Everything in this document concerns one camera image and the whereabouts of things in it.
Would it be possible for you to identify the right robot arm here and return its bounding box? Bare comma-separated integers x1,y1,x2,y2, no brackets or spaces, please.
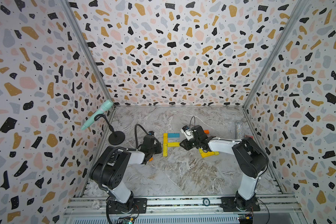
180,125,269,212

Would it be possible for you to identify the yellow block front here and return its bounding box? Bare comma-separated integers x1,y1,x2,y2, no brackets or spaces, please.
201,152,216,158

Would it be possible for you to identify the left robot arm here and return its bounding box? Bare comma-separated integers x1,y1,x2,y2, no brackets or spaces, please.
89,131,162,207

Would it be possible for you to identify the glitter tube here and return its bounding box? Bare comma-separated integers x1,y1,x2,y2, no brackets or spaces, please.
235,121,244,139

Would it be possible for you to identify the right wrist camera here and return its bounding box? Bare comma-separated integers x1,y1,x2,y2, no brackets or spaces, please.
181,125,194,140

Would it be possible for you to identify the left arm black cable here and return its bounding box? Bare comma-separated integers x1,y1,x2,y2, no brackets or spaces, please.
97,124,160,224

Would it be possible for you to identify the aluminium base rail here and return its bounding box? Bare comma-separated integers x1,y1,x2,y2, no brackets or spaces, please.
63,194,307,224

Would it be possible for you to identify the mint green microphone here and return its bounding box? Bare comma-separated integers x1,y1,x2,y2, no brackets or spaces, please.
81,99,113,130

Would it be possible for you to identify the teal block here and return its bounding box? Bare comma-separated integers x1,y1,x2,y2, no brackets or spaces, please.
168,133,180,138

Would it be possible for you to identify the black microphone stand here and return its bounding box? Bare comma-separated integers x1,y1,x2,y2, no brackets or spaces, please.
95,114,126,146

